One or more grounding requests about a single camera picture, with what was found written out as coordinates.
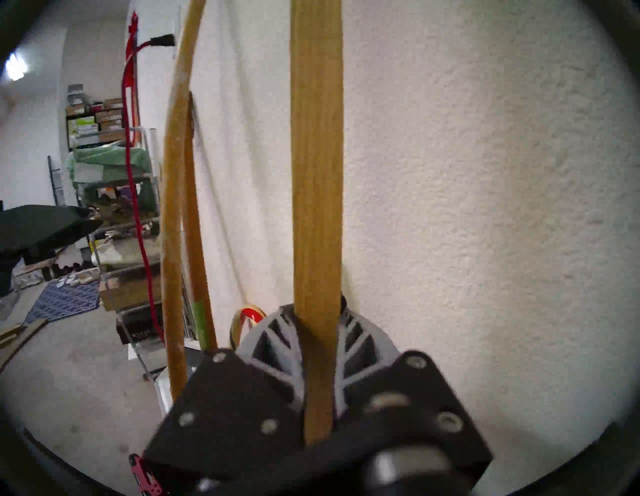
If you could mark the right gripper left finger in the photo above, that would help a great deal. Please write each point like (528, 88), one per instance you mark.
(225, 410)

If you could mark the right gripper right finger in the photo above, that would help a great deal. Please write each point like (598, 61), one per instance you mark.
(415, 400)

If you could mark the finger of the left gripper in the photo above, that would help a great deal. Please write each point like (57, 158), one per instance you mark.
(40, 230)

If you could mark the light wooden stick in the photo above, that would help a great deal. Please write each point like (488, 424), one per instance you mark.
(317, 150)

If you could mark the blue patterned rug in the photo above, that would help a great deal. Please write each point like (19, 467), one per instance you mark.
(65, 300)

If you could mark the striped candy cane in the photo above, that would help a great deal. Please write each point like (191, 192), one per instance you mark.
(247, 314)

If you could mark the black shelf with boxes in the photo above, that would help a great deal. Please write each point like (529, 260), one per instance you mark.
(95, 120)

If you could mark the dark brown wooden pole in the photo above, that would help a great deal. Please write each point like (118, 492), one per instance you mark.
(200, 280)

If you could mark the light wooden pole threaded tip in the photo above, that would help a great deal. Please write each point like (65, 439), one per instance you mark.
(172, 225)

